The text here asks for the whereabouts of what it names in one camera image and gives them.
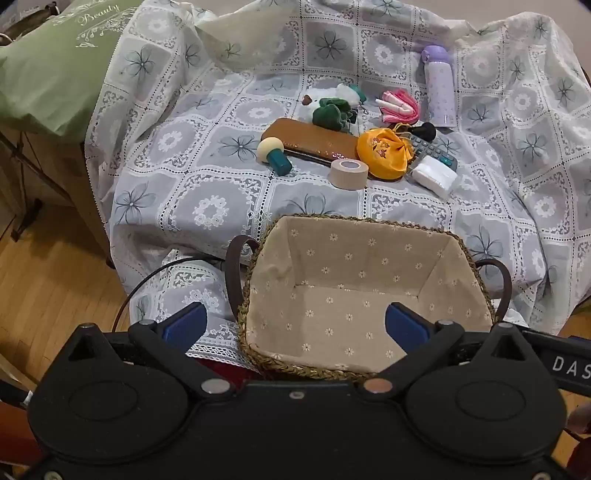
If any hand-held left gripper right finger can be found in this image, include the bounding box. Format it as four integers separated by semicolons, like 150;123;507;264
362;302;525;400

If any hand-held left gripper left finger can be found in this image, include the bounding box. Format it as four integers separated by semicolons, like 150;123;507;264
69;302;234;401

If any woven basket with fabric liner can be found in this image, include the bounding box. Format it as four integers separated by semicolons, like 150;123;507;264
226;213;513;381

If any white packet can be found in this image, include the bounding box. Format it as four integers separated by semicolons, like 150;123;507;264
412;156;458;199

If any beige tape roll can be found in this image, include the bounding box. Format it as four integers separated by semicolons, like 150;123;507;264
329;158;369;190

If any orange drawstring pouch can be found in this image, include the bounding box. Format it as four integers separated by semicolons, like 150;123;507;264
356;128;415;181

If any cream mushroom-shaped sponge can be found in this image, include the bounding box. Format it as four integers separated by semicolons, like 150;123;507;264
257;137;293;176

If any white plush toy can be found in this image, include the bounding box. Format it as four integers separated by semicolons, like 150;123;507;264
302;83;365;109

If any red cloth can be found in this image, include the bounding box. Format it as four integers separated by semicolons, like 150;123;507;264
198;357;269;388

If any grey floral lace tablecloth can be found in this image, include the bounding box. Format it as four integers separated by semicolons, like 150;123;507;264
83;0;591;358

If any grey calculator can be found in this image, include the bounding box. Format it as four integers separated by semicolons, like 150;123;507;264
406;134;459;171

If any black rounded sponge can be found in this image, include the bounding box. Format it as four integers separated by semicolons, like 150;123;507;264
406;122;437;141

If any brown leather wallet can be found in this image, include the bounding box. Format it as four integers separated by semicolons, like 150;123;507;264
262;117;361;163

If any pink striped cloth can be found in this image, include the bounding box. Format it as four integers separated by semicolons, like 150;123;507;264
375;89;421;125

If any green plush toy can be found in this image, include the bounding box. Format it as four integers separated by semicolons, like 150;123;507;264
312;96;358;134

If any purple water bottle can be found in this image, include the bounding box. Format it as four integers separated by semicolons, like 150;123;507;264
420;44;457;127

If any cream cloth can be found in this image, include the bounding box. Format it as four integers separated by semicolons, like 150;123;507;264
198;9;289;75

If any green printed pillow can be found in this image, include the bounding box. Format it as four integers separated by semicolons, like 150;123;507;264
0;0;144;137

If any black cable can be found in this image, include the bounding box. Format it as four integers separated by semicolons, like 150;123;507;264
115;257;227;330

